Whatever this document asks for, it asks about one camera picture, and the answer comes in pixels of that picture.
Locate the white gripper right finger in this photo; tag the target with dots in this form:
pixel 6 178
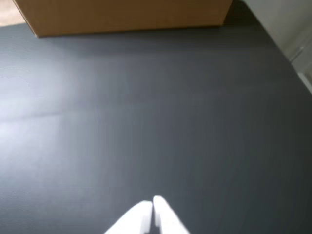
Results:
pixel 165 217

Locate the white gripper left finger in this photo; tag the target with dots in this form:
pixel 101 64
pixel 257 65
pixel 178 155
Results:
pixel 134 221

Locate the brown cardboard box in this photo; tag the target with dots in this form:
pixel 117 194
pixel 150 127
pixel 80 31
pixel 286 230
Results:
pixel 126 17

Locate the dark grey table mat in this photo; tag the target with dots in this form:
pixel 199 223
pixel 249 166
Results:
pixel 170 122

